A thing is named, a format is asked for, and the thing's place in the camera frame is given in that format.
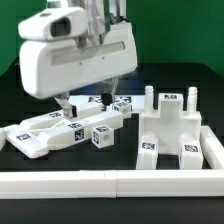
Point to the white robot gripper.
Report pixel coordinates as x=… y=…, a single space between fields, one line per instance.
x=55 y=68

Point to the small white tagged cube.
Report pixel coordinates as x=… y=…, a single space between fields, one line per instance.
x=124 y=108

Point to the long white chair side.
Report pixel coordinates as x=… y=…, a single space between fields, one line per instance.
x=60 y=137

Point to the white chair seat block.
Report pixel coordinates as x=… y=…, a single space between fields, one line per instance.
x=164 y=126

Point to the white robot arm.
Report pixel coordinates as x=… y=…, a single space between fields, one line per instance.
x=100 y=21

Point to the white cube with hole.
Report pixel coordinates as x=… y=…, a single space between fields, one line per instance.
x=102 y=136

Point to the white piece at left edge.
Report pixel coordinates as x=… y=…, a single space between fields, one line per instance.
x=2 y=138

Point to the white marker base plate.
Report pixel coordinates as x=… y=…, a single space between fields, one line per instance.
x=136 y=101

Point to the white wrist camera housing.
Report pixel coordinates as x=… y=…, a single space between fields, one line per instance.
x=54 y=24

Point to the white U-shaped border frame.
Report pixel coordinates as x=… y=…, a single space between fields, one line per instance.
x=127 y=183

